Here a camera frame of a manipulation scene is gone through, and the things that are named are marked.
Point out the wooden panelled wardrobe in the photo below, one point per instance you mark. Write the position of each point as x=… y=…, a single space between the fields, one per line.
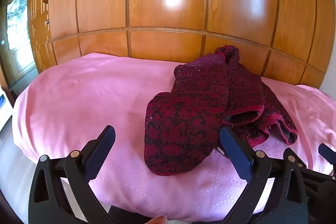
x=286 y=40

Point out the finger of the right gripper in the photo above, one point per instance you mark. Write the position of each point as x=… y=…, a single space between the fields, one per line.
x=327 y=153

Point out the pink bed sheet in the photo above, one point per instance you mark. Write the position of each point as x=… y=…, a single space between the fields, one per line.
x=70 y=104

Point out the person's left hand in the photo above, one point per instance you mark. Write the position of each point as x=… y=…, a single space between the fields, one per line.
x=158 y=220

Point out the glass panelled door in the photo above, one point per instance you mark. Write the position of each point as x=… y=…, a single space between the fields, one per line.
x=16 y=52

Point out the dark red floral garment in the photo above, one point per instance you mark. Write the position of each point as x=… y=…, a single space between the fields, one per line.
x=182 y=127

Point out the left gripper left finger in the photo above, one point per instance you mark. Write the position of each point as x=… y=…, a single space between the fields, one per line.
x=48 y=202

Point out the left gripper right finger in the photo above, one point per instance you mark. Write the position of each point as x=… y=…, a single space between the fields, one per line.
x=287 y=201

